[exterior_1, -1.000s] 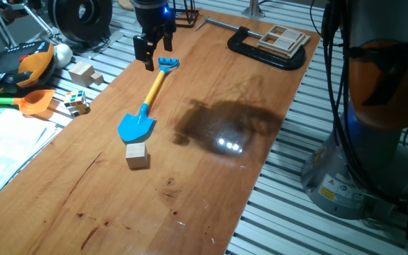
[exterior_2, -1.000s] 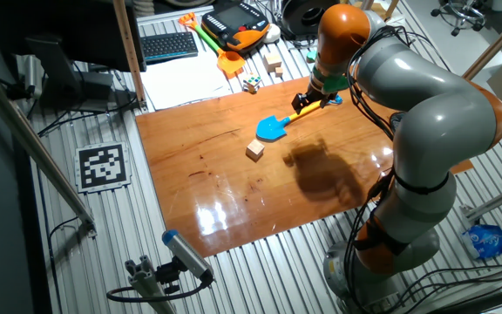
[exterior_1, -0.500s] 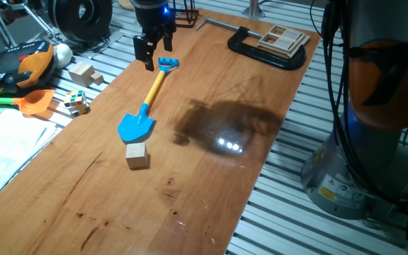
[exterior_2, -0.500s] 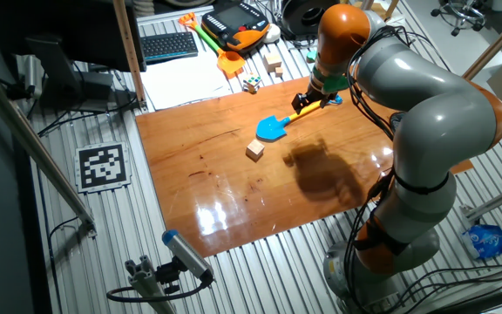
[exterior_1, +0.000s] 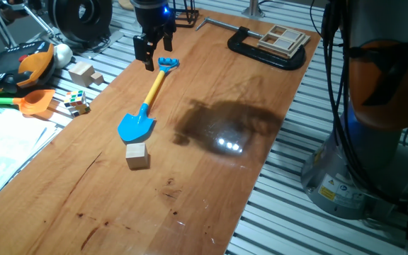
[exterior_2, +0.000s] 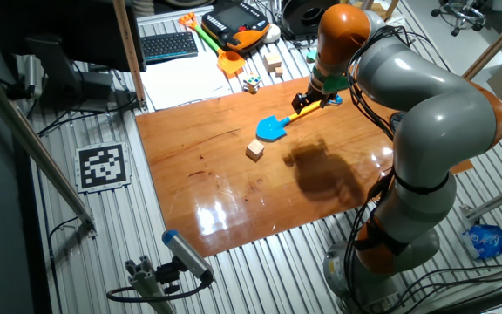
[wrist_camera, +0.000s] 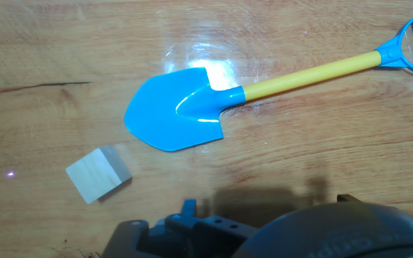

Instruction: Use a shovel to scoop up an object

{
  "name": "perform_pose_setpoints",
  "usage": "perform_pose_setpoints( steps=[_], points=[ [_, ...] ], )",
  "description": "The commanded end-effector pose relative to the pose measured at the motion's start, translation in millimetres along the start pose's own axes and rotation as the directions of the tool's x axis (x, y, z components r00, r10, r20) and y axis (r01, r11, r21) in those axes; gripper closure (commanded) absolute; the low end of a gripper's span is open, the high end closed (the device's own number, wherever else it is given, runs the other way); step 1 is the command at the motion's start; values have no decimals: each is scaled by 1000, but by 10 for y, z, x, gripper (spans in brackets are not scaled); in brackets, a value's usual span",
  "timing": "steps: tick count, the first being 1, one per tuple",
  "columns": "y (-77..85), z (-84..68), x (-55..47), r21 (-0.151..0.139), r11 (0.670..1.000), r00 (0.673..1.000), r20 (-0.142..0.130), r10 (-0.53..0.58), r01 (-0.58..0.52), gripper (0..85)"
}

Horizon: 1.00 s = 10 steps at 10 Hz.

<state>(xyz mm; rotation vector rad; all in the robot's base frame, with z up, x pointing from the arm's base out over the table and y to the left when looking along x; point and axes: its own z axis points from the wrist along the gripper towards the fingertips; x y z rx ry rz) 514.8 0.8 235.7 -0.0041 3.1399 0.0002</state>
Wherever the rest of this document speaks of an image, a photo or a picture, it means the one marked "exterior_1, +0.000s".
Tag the Rubik's cube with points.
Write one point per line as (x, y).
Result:
(74, 102)

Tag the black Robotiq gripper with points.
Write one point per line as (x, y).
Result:
(152, 17)

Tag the black orange teach pendant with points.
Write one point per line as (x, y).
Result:
(9, 67)

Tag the orange green toy shovel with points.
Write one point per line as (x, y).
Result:
(34, 102)

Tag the brown wooden board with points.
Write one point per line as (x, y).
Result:
(190, 195)

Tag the white ball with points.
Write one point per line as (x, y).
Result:
(63, 55)

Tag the blue yellow toy shovel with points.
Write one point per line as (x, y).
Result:
(136, 125)

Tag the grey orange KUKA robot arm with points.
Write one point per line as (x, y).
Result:
(367, 152)

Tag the black round spool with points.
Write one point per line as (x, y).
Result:
(66, 17)

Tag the small light wooden cube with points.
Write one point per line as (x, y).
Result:
(136, 156)

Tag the person's bare hand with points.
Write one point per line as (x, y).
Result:
(16, 15)

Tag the white paper stack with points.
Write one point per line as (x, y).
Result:
(5, 148)

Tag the large wooden block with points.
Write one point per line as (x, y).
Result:
(80, 73)

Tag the light wooden stool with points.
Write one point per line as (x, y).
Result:
(126, 4)

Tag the black C-clamp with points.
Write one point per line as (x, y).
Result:
(260, 58)

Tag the tiny wooden block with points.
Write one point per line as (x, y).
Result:
(97, 78)

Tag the wooden window frame model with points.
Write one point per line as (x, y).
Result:
(283, 42)

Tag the aluminium frame post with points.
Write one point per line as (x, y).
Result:
(253, 8)

